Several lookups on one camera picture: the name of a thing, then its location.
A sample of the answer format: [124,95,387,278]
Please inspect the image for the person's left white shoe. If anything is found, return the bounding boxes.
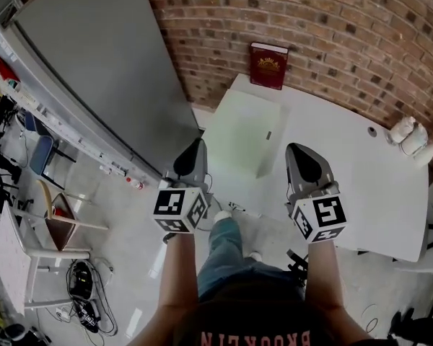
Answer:
[213,209,237,224]

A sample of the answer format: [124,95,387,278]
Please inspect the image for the dark red book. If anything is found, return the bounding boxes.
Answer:
[248,41,289,92]

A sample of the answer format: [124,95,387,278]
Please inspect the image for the person's left forearm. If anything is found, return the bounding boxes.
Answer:
[127,232,200,346]

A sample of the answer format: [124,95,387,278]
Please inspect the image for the grey refrigerator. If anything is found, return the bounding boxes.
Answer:
[0,0,204,187]

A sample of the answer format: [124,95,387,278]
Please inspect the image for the white shelf rack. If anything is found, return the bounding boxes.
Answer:
[0,48,27,123]

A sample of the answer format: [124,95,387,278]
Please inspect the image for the white round bottle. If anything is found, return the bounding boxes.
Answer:
[400,122,429,156]

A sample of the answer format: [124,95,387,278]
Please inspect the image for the white vase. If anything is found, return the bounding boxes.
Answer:
[414,138,433,169]

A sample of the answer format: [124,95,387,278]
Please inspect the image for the pale green box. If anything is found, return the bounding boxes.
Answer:
[201,89,290,179]

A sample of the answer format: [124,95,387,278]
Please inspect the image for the person's blue jeans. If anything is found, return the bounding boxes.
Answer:
[196,214,305,303]

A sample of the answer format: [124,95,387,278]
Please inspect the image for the person's black shirt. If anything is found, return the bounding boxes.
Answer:
[172,283,396,346]

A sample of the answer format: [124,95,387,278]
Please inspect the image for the person's right forearm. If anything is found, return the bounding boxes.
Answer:
[304,239,375,344]

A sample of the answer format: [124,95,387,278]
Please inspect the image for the black equipment bundle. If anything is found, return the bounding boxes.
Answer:
[66,259,102,334]

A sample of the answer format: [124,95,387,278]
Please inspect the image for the wooden chair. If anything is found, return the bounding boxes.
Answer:
[35,179,110,253]

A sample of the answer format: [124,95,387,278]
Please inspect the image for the white desk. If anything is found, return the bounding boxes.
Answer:
[201,73,431,263]

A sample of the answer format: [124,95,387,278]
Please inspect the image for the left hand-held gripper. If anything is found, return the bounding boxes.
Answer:
[153,137,210,235]

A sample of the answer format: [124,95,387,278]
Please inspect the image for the white patterned table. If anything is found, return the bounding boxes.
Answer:
[0,200,92,317]

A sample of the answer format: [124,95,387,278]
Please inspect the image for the white pump bottle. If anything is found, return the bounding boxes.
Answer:
[385,116,417,146]

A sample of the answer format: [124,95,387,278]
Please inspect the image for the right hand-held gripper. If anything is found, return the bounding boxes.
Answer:
[284,142,349,244]

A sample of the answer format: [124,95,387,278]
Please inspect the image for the blue chair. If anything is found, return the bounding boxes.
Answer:
[24,111,77,191]

